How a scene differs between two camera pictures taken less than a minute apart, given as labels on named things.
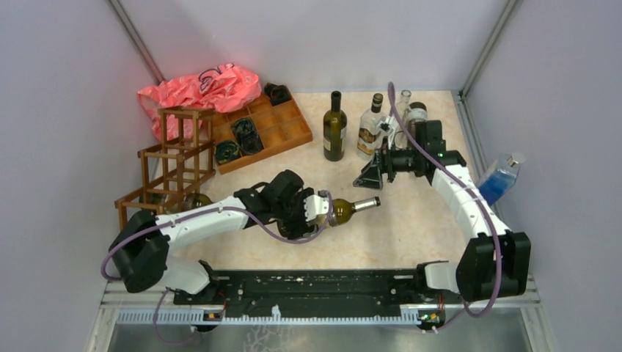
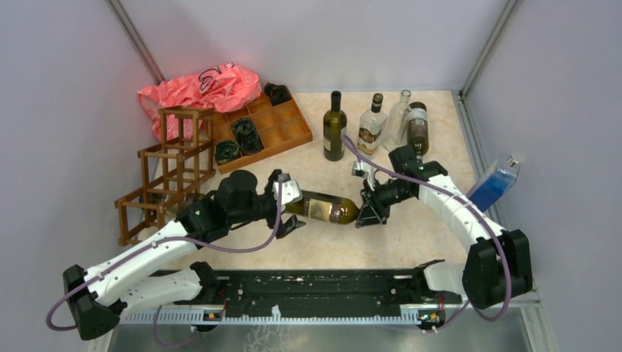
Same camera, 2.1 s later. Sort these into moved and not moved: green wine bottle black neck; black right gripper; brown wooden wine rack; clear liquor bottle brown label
Moved: black right gripper
Not moved: green wine bottle black neck; clear liquor bottle brown label; brown wooden wine rack
